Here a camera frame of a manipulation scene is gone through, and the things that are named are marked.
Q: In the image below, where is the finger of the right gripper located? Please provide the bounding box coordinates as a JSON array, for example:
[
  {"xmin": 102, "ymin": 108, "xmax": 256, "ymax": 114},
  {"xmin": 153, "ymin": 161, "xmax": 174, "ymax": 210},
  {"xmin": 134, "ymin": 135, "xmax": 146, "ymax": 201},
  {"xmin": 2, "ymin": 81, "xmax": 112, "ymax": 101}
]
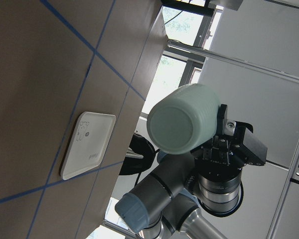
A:
[{"xmin": 216, "ymin": 104, "xmax": 237, "ymax": 136}]

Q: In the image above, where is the cream rabbit tray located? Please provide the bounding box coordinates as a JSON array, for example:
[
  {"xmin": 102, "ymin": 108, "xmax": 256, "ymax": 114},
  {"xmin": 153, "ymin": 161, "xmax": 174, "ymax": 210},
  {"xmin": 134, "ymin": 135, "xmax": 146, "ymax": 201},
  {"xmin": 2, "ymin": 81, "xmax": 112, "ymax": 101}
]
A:
[{"xmin": 60, "ymin": 112, "xmax": 116, "ymax": 180}]

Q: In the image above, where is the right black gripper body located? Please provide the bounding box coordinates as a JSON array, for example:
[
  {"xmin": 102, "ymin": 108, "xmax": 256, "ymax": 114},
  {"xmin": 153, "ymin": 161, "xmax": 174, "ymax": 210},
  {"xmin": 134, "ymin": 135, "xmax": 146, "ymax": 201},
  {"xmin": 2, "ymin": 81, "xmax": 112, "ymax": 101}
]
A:
[{"xmin": 190, "ymin": 121, "xmax": 268, "ymax": 174}]

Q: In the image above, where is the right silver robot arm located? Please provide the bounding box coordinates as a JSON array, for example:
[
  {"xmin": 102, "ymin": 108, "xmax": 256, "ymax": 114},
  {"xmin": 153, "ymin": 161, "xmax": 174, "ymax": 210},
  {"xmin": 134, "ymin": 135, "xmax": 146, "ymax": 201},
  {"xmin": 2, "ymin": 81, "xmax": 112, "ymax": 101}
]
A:
[{"xmin": 115, "ymin": 105, "xmax": 267, "ymax": 239}]

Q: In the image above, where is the pale green cup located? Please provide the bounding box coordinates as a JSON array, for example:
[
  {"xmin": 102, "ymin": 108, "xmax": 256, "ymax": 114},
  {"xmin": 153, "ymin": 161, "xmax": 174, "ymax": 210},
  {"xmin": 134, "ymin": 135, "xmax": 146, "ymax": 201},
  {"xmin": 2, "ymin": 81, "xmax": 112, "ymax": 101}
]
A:
[{"xmin": 147, "ymin": 83, "xmax": 220, "ymax": 154}]

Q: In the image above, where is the aluminium cage frame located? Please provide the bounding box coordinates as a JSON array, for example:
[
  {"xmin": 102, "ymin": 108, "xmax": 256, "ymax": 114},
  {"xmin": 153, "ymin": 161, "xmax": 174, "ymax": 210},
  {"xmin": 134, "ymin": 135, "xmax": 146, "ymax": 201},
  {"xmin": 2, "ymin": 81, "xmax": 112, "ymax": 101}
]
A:
[{"xmin": 168, "ymin": 40, "xmax": 299, "ymax": 239}]

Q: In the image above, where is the black office chair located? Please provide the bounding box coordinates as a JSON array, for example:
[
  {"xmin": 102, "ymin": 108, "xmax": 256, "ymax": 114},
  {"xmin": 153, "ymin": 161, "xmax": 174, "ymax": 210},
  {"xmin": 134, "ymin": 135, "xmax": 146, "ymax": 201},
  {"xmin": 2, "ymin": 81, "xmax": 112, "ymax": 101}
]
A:
[{"xmin": 119, "ymin": 133, "xmax": 155, "ymax": 175}]

